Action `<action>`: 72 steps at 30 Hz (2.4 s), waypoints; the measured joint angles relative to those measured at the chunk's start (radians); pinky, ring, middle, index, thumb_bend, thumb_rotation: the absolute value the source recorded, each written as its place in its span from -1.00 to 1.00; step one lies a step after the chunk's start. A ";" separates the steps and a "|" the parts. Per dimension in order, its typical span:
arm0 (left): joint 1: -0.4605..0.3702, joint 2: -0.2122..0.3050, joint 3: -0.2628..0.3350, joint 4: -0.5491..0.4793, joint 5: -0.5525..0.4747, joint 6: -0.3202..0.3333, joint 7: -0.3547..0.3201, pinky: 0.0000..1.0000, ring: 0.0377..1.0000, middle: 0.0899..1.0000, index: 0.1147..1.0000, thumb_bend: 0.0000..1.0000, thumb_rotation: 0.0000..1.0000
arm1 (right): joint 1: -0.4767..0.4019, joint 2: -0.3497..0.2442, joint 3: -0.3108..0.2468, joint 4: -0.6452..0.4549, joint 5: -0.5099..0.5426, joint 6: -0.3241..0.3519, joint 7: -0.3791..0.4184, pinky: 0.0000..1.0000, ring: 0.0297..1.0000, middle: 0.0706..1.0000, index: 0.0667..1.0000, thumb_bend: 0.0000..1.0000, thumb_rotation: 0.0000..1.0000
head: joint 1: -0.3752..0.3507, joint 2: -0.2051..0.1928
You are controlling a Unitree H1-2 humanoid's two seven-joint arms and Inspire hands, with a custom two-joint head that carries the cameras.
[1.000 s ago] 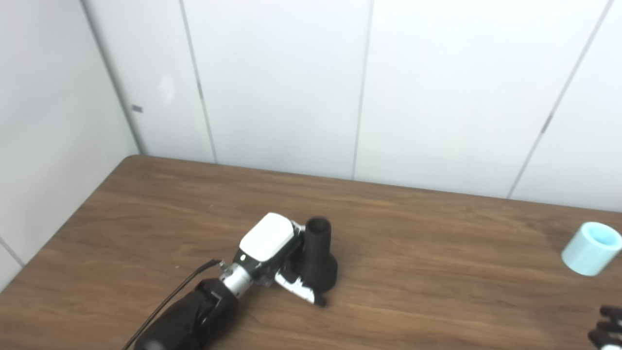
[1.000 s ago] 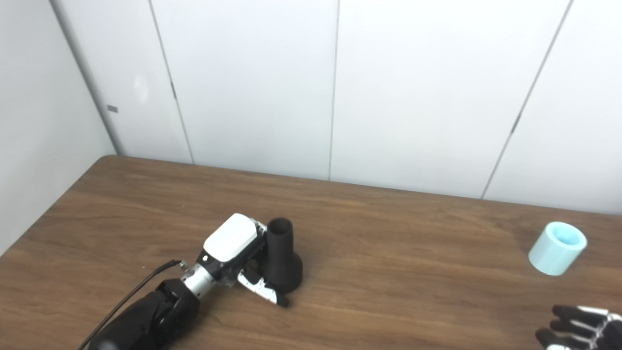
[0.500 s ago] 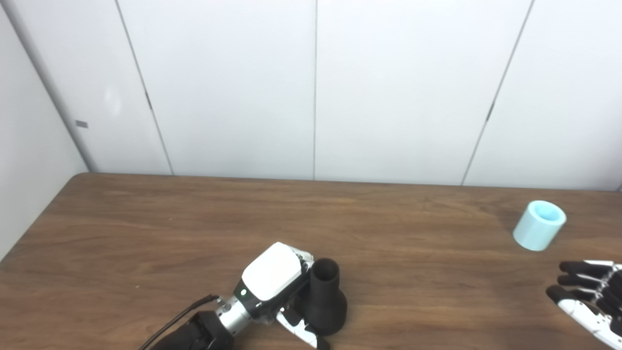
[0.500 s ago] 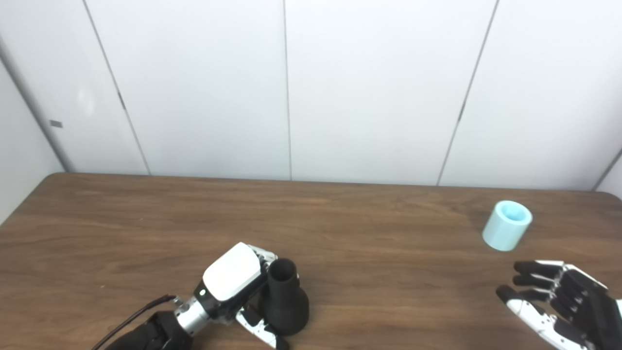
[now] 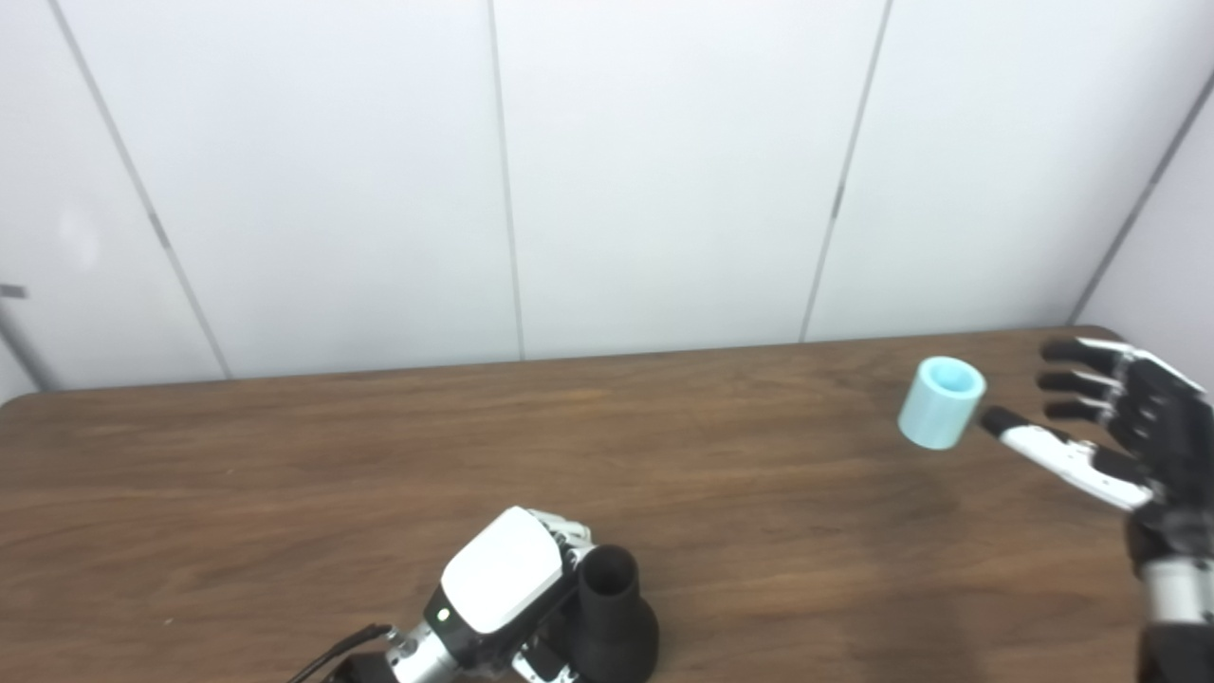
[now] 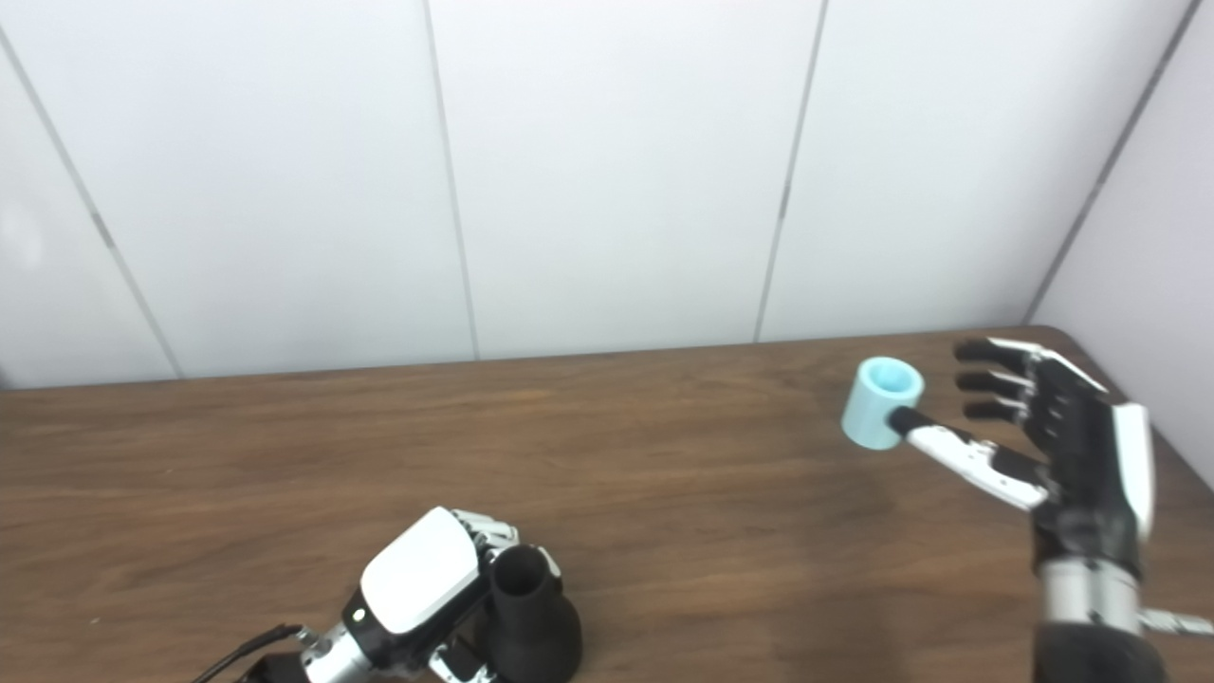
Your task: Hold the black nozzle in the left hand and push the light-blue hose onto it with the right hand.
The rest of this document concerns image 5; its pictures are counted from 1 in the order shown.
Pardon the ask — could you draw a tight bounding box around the white and black right hand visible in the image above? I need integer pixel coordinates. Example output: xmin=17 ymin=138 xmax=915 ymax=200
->
xmin=977 ymin=337 xmax=1214 ymax=570

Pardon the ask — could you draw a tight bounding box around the white and black left hand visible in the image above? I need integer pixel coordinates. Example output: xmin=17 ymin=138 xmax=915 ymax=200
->
xmin=422 ymin=506 xmax=596 ymax=683

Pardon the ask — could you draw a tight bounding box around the black funnel-shaped nozzle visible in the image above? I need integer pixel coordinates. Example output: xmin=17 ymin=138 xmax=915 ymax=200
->
xmin=574 ymin=545 xmax=660 ymax=683

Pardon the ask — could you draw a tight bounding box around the light-blue short hose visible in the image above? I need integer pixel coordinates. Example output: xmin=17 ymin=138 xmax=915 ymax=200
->
xmin=897 ymin=357 xmax=987 ymax=451

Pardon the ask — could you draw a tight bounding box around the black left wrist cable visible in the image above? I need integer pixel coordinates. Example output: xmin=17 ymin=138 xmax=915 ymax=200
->
xmin=287 ymin=623 xmax=395 ymax=683

